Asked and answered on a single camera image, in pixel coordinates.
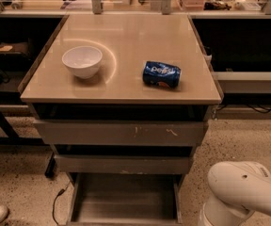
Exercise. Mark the grey bottom drawer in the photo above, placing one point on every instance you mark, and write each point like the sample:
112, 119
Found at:
125, 200

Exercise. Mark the grey drawer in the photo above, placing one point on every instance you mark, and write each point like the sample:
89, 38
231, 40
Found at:
125, 159
122, 133
125, 200

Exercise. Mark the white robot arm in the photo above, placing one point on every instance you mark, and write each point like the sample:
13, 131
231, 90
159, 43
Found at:
239, 189

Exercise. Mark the grey drawer cabinet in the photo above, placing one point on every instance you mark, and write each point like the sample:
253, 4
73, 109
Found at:
117, 91

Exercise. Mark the grey middle drawer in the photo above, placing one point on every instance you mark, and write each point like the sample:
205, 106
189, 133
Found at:
125, 159

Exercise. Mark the grey top drawer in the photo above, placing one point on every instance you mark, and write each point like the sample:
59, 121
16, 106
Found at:
122, 133

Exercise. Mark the crushed blue Pepsi can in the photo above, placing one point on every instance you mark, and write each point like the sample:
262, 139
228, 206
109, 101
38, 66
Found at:
161, 74

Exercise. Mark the white ceramic bowl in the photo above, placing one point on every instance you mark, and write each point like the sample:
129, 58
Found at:
83, 61

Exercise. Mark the black table leg frame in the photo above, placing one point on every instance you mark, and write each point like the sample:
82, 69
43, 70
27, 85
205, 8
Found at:
12, 137

